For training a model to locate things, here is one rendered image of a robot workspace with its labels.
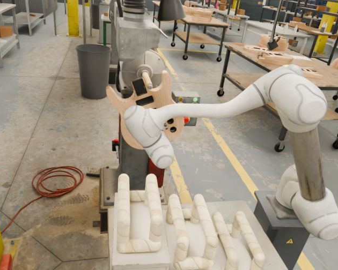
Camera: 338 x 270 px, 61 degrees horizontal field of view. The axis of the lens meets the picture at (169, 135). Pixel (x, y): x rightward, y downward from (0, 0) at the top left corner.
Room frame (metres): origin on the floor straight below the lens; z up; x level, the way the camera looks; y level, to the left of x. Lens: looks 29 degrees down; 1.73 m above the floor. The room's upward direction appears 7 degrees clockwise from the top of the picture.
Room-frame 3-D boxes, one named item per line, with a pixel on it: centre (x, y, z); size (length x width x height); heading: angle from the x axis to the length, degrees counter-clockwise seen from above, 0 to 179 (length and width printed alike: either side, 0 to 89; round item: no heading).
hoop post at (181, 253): (0.54, -0.07, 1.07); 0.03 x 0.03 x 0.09
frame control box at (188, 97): (1.72, -0.03, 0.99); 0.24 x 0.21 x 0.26; 15
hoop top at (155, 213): (0.61, 0.02, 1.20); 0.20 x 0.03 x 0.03; 11
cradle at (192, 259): (0.54, -0.11, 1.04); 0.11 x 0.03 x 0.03; 102
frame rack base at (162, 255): (0.60, 0.05, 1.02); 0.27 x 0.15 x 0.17; 12
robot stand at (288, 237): (1.22, -0.69, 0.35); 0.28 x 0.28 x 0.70; 7
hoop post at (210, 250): (0.56, -0.15, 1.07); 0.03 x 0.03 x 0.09
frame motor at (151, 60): (1.74, 0.22, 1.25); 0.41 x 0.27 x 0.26; 15
